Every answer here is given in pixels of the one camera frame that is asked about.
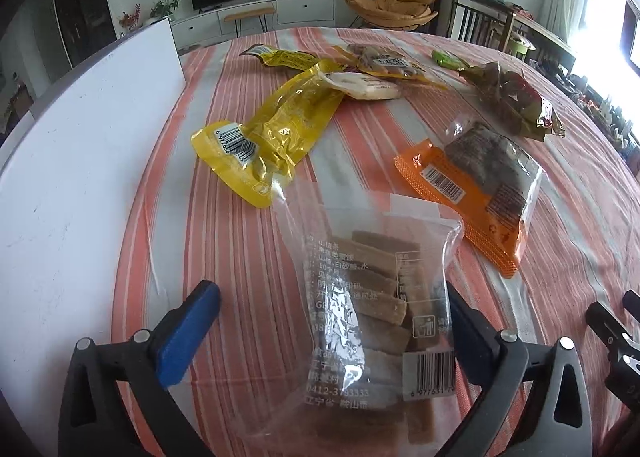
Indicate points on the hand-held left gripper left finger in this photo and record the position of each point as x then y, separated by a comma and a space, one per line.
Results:
190, 332

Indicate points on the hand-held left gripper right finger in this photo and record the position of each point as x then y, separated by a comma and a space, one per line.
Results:
472, 337

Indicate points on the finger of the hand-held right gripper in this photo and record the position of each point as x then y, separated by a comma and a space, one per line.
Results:
632, 304
607, 327

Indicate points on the clear packet of brown bars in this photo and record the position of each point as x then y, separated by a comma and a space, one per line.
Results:
370, 287

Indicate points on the white rice cake packet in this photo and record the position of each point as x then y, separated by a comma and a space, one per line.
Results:
360, 86

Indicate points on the orange packet of brown cake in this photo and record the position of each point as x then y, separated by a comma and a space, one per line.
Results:
480, 217

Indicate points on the white board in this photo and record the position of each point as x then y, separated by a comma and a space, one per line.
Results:
85, 167

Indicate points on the orange striped tablecloth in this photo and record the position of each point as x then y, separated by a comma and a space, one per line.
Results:
375, 147

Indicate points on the large yellow snack packet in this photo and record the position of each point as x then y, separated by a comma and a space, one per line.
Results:
290, 122

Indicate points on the brown and red snack packet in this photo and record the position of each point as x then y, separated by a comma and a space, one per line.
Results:
510, 97

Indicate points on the green snack packet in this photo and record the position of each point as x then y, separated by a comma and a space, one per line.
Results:
447, 59

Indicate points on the window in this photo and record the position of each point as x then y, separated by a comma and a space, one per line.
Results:
600, 27

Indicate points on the green stool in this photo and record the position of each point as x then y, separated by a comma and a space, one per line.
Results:
521, 48

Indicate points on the yellow packet of nuts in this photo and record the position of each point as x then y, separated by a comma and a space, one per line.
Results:
385, 64

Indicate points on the small yellow snack packet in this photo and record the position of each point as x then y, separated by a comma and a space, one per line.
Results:
285, 58

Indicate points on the dark wooden dining chair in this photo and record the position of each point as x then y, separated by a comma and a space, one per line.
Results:
480, 19

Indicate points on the red flower plant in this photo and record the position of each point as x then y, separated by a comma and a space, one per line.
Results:
130, 19

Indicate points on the wooden stool with metal legs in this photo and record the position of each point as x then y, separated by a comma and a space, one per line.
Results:
249, 13

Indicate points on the leafy potted plant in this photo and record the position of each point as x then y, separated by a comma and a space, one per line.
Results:
165, 7

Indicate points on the white television cabinet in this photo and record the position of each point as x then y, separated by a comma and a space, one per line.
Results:
305, 9

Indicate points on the orange lounge chair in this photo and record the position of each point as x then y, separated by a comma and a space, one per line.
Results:
395, 2

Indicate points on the dark display cabinet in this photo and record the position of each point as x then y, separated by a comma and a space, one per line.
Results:
80, 2

